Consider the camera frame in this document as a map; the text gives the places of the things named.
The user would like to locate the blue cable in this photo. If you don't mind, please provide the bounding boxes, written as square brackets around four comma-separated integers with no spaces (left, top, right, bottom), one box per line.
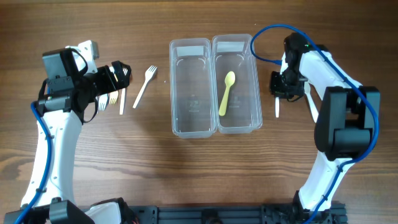
[14,101,53,224]
[249,24,381,224]

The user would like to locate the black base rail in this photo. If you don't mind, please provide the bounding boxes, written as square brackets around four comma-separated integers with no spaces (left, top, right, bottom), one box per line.
[130,204,307,224]

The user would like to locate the yellow plastic fork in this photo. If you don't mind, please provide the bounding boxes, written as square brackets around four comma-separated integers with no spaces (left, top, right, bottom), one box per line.
[109,90,119,105]

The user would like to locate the left blue cable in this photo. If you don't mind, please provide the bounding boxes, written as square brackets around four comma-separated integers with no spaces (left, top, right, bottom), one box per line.
[14,101,53,224]

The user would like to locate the yellow plastic spoon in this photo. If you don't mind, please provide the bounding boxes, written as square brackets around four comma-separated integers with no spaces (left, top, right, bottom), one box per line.
[219,71,236,116]

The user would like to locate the right blue cable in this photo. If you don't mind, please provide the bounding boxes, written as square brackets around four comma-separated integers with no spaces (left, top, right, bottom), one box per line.
[249,24,381,224]

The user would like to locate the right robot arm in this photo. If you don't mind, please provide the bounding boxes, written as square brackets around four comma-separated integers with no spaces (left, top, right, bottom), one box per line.
[269,32,381,223]

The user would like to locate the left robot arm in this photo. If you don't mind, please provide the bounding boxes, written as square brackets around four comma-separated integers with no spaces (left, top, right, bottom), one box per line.
[4,48,139,223]

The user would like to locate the white plastic fork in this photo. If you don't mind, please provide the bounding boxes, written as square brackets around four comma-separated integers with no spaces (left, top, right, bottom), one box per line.
[119,88,126,115]
[98,94,108,111]

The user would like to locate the white plastic spoon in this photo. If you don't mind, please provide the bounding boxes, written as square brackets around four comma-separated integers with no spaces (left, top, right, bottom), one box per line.
[304,82,318,123]
[275,97,280,118]

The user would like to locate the clear plastic container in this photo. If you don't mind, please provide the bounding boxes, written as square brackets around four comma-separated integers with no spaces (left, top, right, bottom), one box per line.
[169,38,216,139]
[212,34,262,134]

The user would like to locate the left clear plastic container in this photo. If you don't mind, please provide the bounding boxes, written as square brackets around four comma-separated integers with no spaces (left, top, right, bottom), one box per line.
[169,38,216,139]

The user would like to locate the right clear plastic container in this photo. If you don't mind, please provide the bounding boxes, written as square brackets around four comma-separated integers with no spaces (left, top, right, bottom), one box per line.
[212,34,262,134]

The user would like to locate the cream plastic fork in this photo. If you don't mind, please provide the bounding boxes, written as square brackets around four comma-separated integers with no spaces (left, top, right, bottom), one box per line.
[132,65,157,109]

